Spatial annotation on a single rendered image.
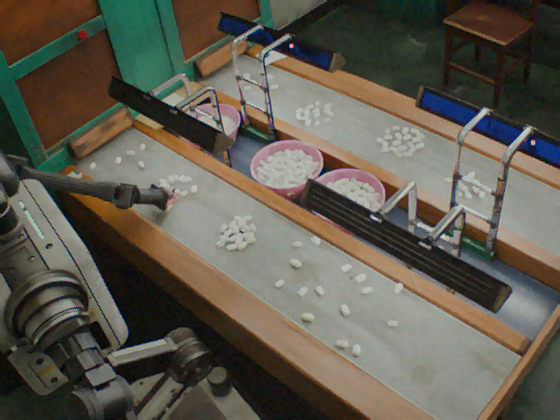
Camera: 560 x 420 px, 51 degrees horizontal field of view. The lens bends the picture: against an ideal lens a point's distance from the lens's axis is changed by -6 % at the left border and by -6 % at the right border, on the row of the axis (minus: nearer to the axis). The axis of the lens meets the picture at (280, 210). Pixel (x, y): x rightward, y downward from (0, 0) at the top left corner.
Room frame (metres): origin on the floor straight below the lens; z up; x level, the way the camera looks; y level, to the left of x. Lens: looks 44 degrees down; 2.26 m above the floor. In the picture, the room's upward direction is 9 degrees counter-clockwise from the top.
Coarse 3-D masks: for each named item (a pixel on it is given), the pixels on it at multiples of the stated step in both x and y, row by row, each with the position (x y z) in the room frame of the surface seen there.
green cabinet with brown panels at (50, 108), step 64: (0, 0) 2.00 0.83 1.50; (64, 0) 2.14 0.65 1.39; (128, 0) 2.31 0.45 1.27; (192, 0) 2.51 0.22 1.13; (256, 0) 2.74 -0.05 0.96; (0, 64) 1.93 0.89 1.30; (64, 64) 2.09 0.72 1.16; (128, 64) 2.24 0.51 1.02; (192, 64) 2.44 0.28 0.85; (0, 128) 2.13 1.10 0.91; (64, 128) 2.03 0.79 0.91
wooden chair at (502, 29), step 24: (480, 0) 3.36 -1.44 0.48; (456, 24) 3.12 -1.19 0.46; (480, 24) 3.10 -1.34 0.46; (504, 24) 3.07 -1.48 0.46; (528, 24) 3.03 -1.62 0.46; (456, 48) 3.22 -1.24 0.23; (480, 48) 3.39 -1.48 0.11; (504, 48) 2.87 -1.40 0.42; (528, 48) 3.07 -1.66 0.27; (504, 72) 2.89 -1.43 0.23; (528, 72) 3.07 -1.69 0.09
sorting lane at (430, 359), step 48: (144, 144) 2.06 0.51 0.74; (240, 192) 1.67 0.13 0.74; (192, 240) 1.47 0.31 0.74; (288, 240) 1.40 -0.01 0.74; (288, 288) 1.20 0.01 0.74; (336, 288) 1.17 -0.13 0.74; (384, 288) 1.14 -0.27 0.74; (336, 336) 1.00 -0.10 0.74; (384, 336) 0.97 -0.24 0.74; (432, 336) 0.94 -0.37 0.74; (480, 336) 0.91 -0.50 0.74; (384, 384) 0.81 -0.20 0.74; (432, 384) 0.79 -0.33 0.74; (480, 384) 0.76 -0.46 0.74
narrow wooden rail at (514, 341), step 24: (168, 144) 1.99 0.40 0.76; (216, 168) 1.79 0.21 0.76; (264, 192) 1.62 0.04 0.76; (288, 216) 1.49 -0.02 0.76; (312, 216) 1.46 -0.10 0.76; (336, 240) 1.34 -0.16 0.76; (384, 264) 1.21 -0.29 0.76; (408, 288) 1.11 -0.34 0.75; (432, 288) 1.09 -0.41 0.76; (456, 312) 0.99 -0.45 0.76; (480, 312) 0.97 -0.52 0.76; (504, 336) 0.88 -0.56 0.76
